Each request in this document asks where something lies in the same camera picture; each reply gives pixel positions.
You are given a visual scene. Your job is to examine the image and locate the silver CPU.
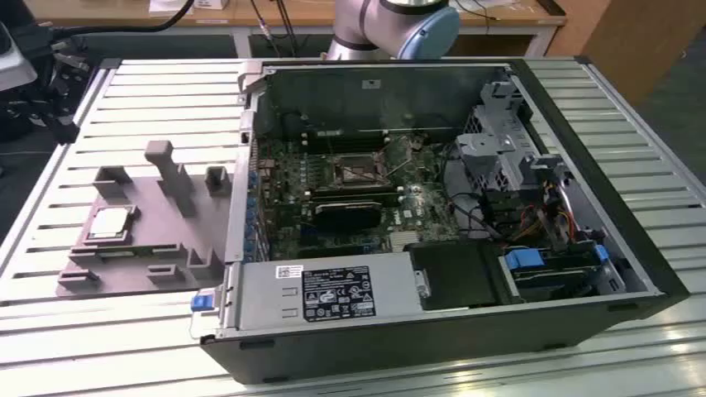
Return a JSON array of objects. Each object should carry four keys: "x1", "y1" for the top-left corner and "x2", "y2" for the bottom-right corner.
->
[{"x1": 85, "y1": 205, "x2": 140, "y2": 242}]

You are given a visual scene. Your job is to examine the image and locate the CPU socket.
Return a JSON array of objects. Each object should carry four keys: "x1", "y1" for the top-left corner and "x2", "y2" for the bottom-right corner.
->
[{"x1": 330, "y1": 155, "x2": 387, "y2": 189}]

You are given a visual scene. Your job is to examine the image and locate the black expansion slot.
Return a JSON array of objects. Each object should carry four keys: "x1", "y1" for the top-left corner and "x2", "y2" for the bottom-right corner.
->
[
  {"x1": 311, "y1": 185, "x2": 398, "y2": 198},
  {"x1": 311, "y1": 194, "x2": 402, "y2": 207}
]

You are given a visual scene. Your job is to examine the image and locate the wooden desk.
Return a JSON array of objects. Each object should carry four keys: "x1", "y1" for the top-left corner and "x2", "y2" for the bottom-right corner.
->
[{"x1": 32, "y1": 0, "x2": 570, "y2": 58}]

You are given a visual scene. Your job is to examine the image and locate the grey parts rack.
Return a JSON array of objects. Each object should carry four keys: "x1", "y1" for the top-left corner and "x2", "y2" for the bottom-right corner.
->
[{"x1": 56, "y1": 140, "x2": 236, "y2": 299}]

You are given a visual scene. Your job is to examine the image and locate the green RAM stick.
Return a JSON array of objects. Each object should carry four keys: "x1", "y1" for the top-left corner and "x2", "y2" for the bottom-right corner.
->
[{"x1": 96, "y1": 245, "x2": 181, "y2": 256}]

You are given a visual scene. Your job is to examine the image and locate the green motherboard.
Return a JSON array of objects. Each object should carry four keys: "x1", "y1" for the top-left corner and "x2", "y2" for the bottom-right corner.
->
[{"x1": 251, "y1": 132, "x2": 462, "y2": 264}]

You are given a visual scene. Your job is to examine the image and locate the small black graphics card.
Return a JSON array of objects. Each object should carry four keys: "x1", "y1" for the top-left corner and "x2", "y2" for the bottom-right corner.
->
[{"x1": 312, "y1": 201, "x2": 383, "y2": 231}]

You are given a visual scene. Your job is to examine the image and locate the grey power supply unit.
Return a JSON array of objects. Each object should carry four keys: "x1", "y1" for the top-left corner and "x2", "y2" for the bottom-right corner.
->
[{"x1": 233, "y1": 252, "x2": 430, "y2": 332}]

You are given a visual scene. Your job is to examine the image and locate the metal socket cover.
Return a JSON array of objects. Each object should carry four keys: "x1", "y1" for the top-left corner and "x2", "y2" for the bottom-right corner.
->
[{"x1": 379, "y1": 134, "x2": 427, "y2": 177}]

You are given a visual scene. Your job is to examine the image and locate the small silver heatsink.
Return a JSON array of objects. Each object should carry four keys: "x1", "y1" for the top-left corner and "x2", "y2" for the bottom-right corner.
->
[{"x1": 388, "y1": 232, "x2": 422, "y2": 251}]

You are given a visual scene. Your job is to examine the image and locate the grey metal drive cage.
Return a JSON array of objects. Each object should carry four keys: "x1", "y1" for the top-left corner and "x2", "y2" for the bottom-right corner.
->
[{"x1": 455, "y1": 80, "x2": 570, "y2": 194}]

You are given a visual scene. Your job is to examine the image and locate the black plastic shroud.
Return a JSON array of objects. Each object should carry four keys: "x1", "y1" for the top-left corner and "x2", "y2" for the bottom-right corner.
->
[{"x1": 404, "y1": 241, "x2": 512, "y2": 311}]

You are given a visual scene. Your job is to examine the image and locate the black open PC case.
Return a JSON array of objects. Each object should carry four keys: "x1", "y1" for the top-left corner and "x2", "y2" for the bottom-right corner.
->
[{"x1": 199, "y1": 57, "x2": 690, "y2": 385}]

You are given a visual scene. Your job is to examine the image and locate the blue disk carrier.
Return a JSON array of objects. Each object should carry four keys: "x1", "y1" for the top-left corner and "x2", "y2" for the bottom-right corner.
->
[{"x1": 504, "y1": 246, "x2": 547, "y2": 273}]

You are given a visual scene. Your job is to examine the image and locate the disk bay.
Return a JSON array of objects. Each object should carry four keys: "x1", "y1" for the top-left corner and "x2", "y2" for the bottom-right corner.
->
[{"x1": 499, "y1": 243, "x2": 626, "y2": 303}]

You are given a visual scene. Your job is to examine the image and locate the wooden cabinet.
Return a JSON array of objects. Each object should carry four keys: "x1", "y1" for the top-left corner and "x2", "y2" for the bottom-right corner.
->
[{"x1": 544, "y1": 0, "x2": 706, "y2": 109}]

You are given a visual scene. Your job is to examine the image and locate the thick black cable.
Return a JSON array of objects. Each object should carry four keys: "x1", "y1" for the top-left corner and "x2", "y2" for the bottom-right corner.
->
[{"x1": 68, "y1": 0, "x2": 195, "y2": 36}]

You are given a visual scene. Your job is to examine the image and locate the thin black hanging cables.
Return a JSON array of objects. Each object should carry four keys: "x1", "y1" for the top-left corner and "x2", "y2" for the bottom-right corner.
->
[{"x1": 248, "y1": 0, "x2": 311, "y2": 57}]

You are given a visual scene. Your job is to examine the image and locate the black wire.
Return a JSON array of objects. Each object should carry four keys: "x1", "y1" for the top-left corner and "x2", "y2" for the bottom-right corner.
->
[{"x1": 446, "y1": 194, "x2": 504, "y2": 242}]

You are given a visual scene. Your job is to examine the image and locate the yellow and orange wire bundle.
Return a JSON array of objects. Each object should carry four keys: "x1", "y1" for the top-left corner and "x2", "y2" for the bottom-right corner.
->
[{"x1": 518, "y1": 177, "x2": 582, "y2": 249}]

